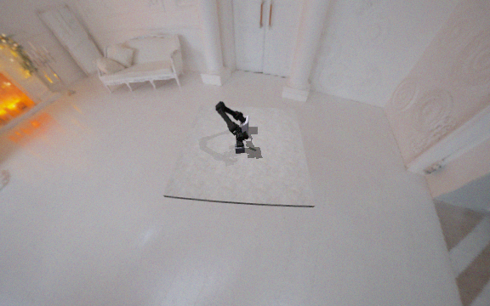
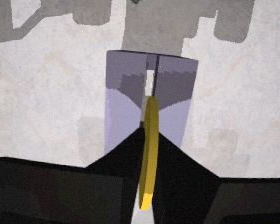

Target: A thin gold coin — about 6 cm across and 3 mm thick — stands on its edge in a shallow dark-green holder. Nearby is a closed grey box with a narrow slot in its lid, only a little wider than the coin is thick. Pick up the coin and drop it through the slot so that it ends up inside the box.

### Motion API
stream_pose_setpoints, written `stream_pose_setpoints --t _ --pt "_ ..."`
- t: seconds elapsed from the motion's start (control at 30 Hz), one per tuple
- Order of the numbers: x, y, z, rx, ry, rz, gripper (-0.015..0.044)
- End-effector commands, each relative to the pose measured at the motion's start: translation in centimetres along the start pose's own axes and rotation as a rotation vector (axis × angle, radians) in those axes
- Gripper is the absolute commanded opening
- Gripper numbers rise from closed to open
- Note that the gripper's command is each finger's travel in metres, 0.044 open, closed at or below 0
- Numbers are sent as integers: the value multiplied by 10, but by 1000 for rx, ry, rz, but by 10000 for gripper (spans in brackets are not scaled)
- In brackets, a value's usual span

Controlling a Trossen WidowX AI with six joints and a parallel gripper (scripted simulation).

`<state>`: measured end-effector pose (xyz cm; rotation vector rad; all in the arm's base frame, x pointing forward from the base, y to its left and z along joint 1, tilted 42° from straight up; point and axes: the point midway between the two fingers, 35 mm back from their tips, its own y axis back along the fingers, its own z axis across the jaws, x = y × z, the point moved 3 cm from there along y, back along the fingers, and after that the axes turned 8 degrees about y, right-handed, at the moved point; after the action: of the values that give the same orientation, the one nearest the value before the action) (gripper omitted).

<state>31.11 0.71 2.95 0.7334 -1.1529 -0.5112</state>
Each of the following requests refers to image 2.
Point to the thin gold coin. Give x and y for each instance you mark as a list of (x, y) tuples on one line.
[(151, 150)]

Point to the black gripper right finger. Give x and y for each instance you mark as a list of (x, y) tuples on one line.
[(186, 193)]

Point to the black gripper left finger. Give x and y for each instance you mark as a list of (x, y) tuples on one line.
[(102, 193)]

